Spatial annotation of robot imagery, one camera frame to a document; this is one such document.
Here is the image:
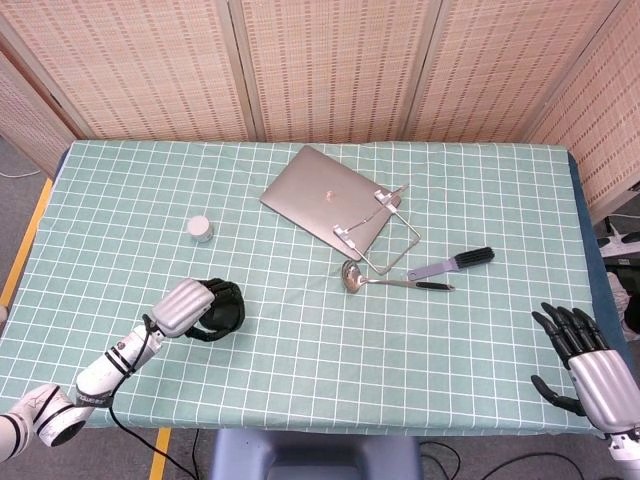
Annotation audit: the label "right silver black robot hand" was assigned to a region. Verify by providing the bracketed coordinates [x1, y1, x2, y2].
[530, 301, 640, 436]

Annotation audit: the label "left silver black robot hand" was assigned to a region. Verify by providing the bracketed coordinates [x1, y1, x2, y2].
[148, 277, 247, 344]

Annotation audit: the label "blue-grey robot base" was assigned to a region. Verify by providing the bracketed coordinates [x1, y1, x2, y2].
[208, 428, 422, 480]

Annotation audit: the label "green white checked tablecloth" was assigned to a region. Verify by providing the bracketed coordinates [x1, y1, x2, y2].
[0, 139, 609, 437]

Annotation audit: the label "yellow floor tape strip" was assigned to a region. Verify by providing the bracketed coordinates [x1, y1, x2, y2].
[148, 428, 173, 480]
[0, 177, 54, 307]

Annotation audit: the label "grey closed laptop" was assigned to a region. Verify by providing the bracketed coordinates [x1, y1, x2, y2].
[258, 144, 403, 262]

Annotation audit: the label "grey brush black bristles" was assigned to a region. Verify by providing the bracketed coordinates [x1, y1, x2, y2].
[405, 245, 497, 282]

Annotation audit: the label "woven bamboo screen panel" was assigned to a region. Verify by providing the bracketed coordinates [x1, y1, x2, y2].
[0, 0, 259, 142]
[407, 0, 619, 145]
[229, 0, 444, 144]
[0, 47, 79, 177]
[529, 0, 640, 224]

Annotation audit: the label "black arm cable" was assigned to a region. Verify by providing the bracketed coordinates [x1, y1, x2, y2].
[107, 312, 174, 471]

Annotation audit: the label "steel ladle black handle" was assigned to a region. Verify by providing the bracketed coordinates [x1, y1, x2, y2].
[340, 259, 457, 295]

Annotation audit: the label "black floor cable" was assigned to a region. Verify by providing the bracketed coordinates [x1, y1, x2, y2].
[418, 438, 464, 480]

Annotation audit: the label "silver wire book stand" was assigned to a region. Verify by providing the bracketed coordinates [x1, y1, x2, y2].
[331, 183, 421, 277]

